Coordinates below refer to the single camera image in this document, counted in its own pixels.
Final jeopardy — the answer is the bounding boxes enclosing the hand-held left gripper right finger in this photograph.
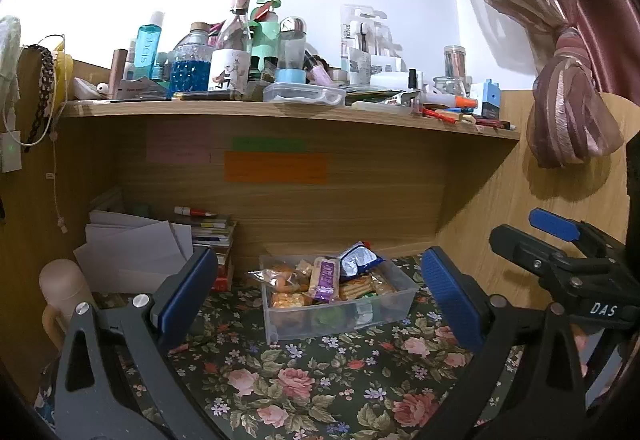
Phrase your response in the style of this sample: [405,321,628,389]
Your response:
[421,246,591,440]

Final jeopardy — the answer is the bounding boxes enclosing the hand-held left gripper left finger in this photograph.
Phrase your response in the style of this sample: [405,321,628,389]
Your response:
[52,246,228,440]

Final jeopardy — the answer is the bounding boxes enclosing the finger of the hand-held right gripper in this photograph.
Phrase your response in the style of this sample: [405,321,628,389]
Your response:
[489,223,623,287]
[529,207,627,263]

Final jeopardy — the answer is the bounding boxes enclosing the orange cracker packet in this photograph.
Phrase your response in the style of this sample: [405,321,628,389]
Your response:
[370,270,397,295]
[340,277,378,301]
[270,292,314,311]

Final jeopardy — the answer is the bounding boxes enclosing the blue white snack packet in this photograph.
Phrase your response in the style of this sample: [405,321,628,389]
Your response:
[340,241,386,279]

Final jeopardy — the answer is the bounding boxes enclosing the clear plastic bin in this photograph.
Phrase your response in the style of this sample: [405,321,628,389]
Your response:
[259,253,421,344]

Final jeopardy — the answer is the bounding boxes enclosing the purple snack packet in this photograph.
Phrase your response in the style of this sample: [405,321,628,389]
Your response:
[306,257,342,305]

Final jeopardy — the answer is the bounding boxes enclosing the person's right hand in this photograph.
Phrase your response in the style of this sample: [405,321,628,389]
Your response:
[570,326,592,366]

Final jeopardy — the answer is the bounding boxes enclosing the stack of books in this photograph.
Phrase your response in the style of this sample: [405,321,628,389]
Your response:
[170,215,239,291]

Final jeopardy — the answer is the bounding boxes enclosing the white paper sheets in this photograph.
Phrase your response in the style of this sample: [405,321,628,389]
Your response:
[74,210,195,293]

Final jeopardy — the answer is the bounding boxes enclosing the red white pen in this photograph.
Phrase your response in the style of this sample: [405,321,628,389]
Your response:
[173,206,217,219]

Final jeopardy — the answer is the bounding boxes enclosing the pink striped curtain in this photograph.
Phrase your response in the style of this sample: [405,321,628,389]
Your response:
[435,0,640,171]

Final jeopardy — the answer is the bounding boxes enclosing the blue pencil sharpener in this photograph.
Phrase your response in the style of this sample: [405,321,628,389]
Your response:
[470,78,502,119]

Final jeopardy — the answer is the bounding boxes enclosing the pink sticky note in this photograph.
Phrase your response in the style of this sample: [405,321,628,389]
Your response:
[146,129,212,164]

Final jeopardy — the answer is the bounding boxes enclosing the orange sticky note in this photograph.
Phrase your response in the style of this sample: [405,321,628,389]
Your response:
[224,152,330,185]

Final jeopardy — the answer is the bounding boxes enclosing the red pencil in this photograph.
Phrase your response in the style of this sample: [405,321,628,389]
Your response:
[422,107,458,123]

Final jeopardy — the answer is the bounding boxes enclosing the floral tablecloth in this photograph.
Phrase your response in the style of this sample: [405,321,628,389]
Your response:
[35,255,591,440]

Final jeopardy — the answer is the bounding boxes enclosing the white marker with orange cap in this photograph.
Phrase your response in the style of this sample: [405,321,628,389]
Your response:
[425,94,476,110]

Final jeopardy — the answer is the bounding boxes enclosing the green sticky note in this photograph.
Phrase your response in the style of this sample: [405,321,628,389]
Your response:
[231,137,308,153]

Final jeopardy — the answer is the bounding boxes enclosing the small glass jar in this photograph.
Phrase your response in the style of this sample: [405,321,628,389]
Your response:
[432,76,466,98]

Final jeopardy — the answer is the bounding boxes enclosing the clear jar of rose sticks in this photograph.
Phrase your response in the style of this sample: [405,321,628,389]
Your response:
[444,46,469,80]

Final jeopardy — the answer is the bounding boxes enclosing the black pen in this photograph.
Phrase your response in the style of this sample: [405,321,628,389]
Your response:
[171,90,246,102]

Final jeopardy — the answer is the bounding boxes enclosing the white box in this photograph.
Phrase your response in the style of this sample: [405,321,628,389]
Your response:
[370,71,426,93]

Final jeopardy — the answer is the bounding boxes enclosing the wooden shelf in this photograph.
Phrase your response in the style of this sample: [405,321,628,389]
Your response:
[59,97,522,141]

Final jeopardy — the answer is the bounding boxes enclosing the clear bottle with blue beads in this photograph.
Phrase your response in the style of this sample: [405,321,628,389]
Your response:
[170,22,217,93]

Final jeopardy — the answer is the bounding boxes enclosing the clear flat plastic box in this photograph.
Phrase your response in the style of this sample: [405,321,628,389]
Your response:
[263,82,347,107]

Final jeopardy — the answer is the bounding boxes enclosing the glass bottle with pink cap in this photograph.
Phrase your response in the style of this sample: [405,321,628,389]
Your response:
[209,0,253,93]

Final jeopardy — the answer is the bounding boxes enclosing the rose gold tube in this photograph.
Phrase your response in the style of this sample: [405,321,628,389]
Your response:
[107,48,130,100]

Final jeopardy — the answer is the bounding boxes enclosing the white brush package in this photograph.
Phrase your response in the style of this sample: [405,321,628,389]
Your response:
[341,4,401,81]

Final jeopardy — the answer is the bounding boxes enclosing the blue mouthwash bottle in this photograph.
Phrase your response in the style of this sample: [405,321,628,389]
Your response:
[134,11,166,80]

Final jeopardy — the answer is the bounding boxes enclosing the yellow pouch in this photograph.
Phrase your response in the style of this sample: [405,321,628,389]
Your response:
[52,44,74,103]

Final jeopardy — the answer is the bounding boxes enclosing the pink lip gloss tube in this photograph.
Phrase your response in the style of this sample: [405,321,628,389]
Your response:
[306,57,335,86]

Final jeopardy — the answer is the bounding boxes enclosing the clear bottle with silver cap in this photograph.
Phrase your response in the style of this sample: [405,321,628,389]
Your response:
[276,17,307,73]

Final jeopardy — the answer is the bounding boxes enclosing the mint green bottle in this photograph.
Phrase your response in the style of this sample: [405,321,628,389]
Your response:
[250,0,282,70]

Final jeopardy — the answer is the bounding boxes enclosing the black braided band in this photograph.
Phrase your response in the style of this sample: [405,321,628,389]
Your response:
[22,44,56,145]

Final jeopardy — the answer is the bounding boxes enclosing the white cloth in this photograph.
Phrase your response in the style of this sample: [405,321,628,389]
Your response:
[0,14,23,100]

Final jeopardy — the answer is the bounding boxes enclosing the cream mug with handle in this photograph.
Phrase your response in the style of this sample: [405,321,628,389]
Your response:
[39,259,96,351]

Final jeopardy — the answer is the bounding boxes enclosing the white wall socket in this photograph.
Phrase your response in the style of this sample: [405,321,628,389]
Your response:
[0,131,23,173]

